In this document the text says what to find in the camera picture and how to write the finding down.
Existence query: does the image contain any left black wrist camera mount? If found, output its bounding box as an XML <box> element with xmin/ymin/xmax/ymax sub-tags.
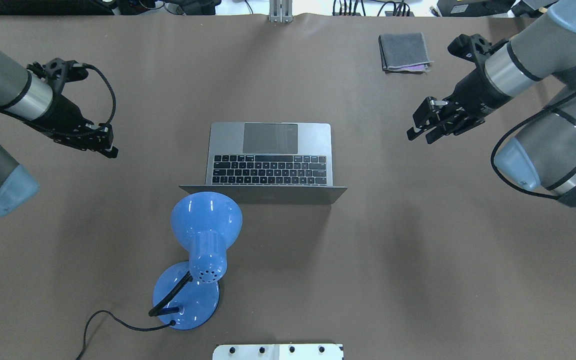
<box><xmin>26</xmin><ymin>57</ymin><xmax>89</xmax><ymax>95</ymax></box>

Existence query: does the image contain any aluminium frame post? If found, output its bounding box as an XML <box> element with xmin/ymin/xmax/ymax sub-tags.
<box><xmin>268</xmin><ymin>0</ymin><xmax>293</xmax><ymax>24</ymax></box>

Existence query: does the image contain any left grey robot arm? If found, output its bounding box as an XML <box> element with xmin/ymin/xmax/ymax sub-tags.
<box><xmin>0</xmin><ymin>50</ymin><xmax>119</xmax><ymax>217</ymax></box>

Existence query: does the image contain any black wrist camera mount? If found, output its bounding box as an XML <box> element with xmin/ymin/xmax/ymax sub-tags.
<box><xmin>447</xmin><ymin>33</ymin><xmax>510</xmax><ymax>68</ymax></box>
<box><xmin>26</xmin><ymin>57</ymin><xmax>89</xmax><ymax>95</ymax></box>

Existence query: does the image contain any black lamp power cable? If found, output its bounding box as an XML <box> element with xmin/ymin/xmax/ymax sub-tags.
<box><xmin>75</xmin><ymin>310</ymin><xmax>177</xmax><ymax>360</ymax></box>

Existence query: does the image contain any blue desk lamp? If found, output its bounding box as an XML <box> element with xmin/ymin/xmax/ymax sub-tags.
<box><xmin>148</xmin><ymin>191</ymin><xmax>243</xmax><ymax>330</ymax></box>

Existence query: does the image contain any folded grey purple cloth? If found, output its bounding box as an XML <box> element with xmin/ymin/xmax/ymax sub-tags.
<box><xmin>378</xmin><ymin>32</ymin><xmax>432</xmax><ymax>73</ymax></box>

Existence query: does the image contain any left wrist braided cable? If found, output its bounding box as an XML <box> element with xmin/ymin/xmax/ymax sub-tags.
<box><xmin>80</xmin><ymin>63</ymin><xmax>118</xmax><ymax>127</ymax></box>

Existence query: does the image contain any grey laptop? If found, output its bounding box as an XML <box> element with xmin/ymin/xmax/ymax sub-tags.
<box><xmin>180</xmin><ymin>121</ymin><xmax>346</xmax><ymax>205</ymax></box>

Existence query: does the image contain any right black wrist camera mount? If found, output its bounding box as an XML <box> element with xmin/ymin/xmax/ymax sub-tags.
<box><xmin>447</xmin><ymin>33</ymin><xmax>510</xmax><ymax>68</ymax></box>

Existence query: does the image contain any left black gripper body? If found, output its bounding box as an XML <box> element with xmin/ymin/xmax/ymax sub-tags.
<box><xmin>38</xmin><ymin>95</ymin><xmax>114</xmax><ymax>152</ymax></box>

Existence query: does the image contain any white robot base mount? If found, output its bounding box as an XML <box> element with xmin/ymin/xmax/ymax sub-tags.
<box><xmin>212</xmin><ymin>342</ymin><xmax>345</xmax><ymax>360</ymax></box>

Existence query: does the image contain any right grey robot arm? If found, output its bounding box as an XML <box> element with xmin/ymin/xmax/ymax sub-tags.
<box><xmin>407</xmin><ymin>0</ymin><xmax>576</xmax><ymax>210</ymax></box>

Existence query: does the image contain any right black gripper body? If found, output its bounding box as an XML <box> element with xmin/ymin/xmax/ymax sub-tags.
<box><xmin>413</xmin><ymin>69</ymin><xmax>512</xmax><ymax>135</ymax></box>

